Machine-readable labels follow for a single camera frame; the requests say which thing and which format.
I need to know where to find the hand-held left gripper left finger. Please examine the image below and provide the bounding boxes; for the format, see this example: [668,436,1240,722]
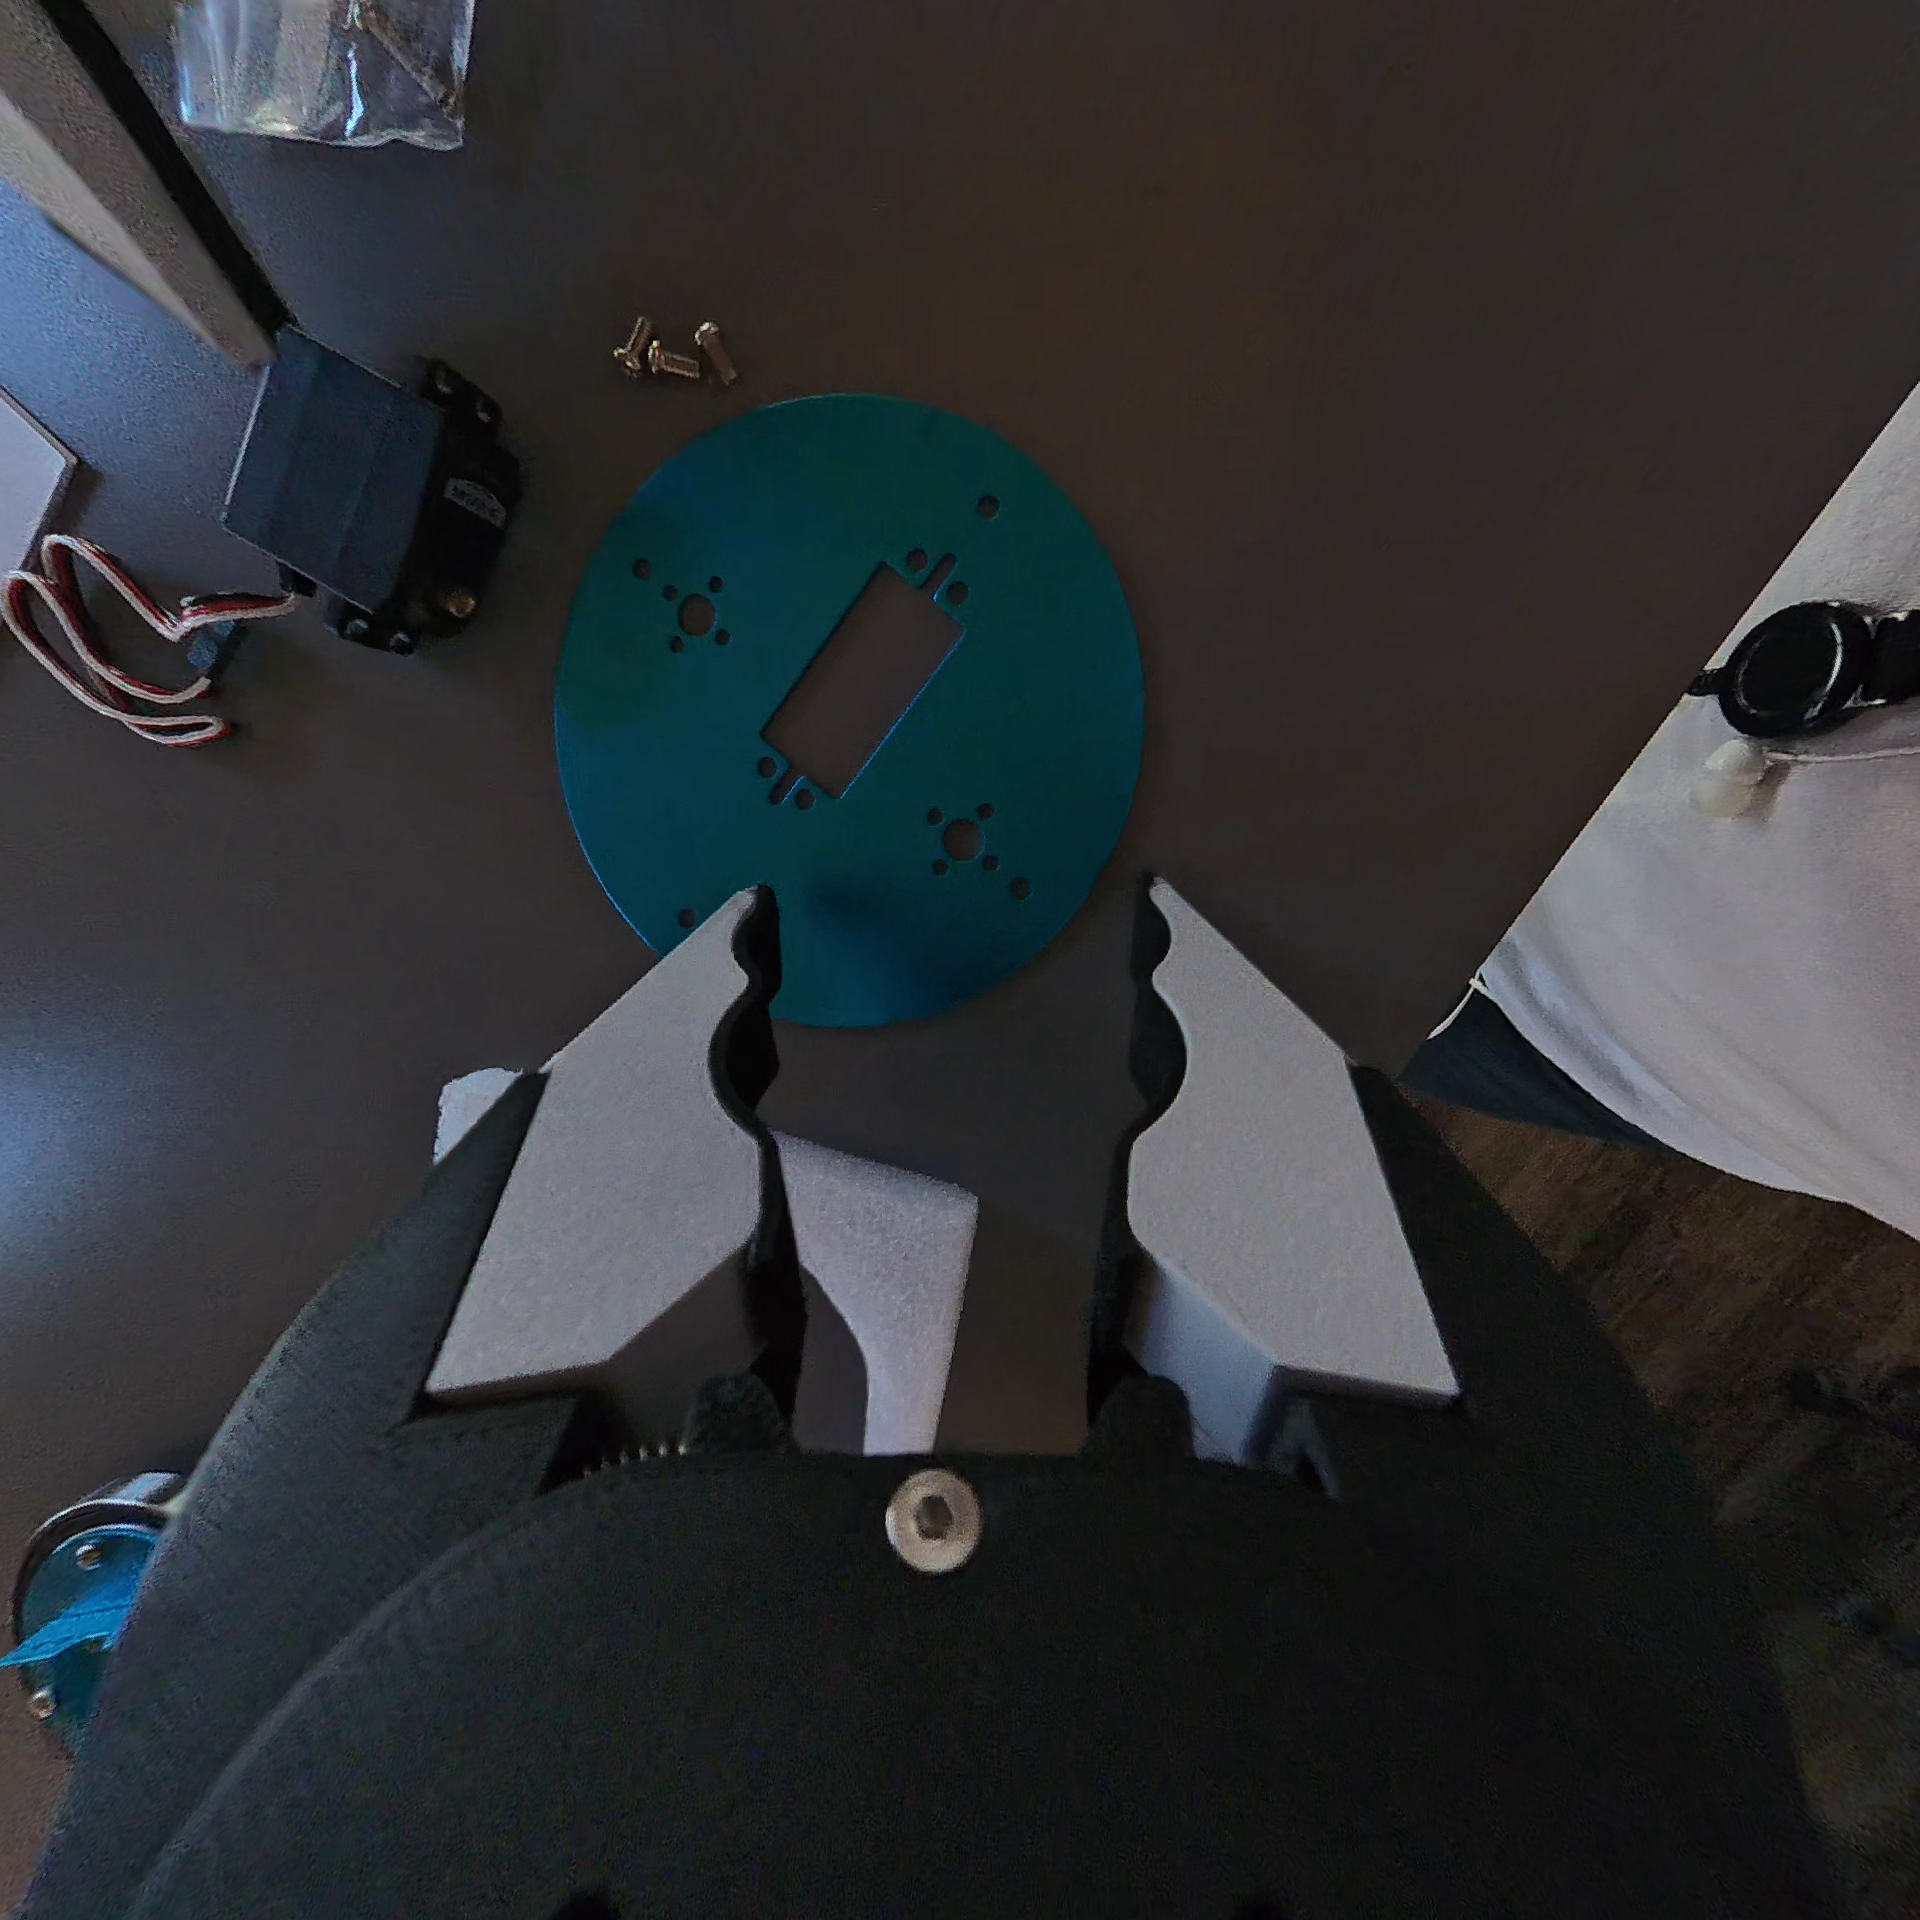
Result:
[424,885,816,1420]

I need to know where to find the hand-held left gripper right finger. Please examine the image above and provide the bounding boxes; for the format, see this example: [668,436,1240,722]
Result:
[1083,872,1467,1470]

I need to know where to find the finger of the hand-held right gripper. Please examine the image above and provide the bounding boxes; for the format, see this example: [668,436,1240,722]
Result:
[0,0,291,370]

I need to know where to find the white foam frame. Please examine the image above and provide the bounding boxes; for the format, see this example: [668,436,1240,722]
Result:
[432,1067,982,1461]

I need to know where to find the blue round metal plate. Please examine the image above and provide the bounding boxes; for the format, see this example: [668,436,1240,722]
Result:
[556,394,1145,1030]

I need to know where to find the dark grey desk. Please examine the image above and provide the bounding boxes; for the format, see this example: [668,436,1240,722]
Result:
[0,0,1920,1502]

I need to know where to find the clear plastic bag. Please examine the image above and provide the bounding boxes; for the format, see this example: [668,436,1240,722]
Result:
[169,0,480,155]

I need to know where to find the pale grey card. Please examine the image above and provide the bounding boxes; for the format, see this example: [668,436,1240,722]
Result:
[0,387,79,559]

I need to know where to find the person's dark trousers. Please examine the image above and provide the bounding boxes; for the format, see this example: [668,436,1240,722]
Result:
[1399,983,1654,1157]

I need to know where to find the black servo motor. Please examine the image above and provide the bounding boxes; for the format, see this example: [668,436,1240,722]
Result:
[219,327,527,658]

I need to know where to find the blue round bearing base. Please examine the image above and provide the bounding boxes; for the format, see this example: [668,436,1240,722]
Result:
[0,1475,195,1741]

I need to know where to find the red white servo cable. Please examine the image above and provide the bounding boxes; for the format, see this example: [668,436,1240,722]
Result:
[2,534,297,750]

